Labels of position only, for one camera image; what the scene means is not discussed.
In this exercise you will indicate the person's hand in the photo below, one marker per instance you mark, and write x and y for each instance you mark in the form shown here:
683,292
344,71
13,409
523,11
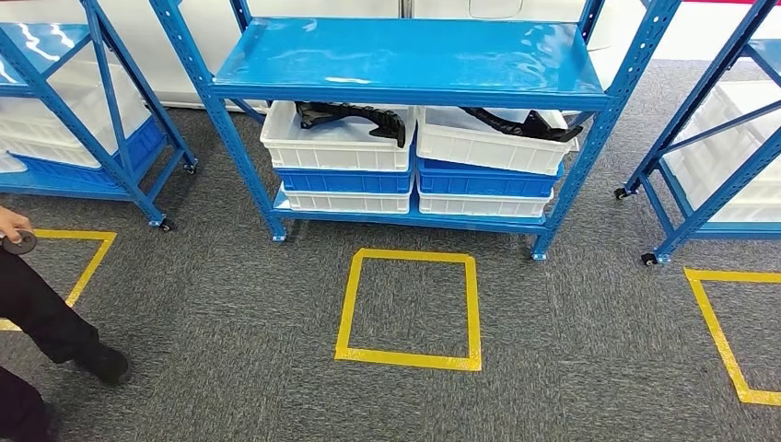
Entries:
12,221

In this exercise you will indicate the dark round disc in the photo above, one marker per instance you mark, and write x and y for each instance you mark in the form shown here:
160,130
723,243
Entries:
21,245

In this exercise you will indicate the blue steel shelf rack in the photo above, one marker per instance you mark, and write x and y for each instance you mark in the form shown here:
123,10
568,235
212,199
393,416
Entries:
695,213
415,61
122,171

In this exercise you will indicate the black angled plastic part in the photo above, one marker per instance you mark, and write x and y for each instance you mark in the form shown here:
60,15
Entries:
390,125

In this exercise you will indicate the black curved plastic part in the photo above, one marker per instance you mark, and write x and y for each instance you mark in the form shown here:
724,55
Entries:
531,129

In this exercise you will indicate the yellow floor tape square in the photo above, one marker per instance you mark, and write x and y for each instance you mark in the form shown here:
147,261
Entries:
720,341
409,359
91,256

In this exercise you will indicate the person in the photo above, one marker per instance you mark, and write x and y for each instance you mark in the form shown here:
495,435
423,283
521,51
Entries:
36,311

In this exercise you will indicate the translucent white storage bin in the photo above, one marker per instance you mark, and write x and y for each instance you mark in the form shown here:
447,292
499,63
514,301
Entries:
73,116
744,177

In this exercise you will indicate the white car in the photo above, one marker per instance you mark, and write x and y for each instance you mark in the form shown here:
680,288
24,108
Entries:
201,36

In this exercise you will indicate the white plastic storage bin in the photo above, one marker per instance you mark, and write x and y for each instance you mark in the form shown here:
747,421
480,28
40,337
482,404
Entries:
329,152
348,202
482,206
488,155

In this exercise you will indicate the red barrier belt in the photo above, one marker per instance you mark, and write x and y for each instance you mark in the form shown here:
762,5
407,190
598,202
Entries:
720,1

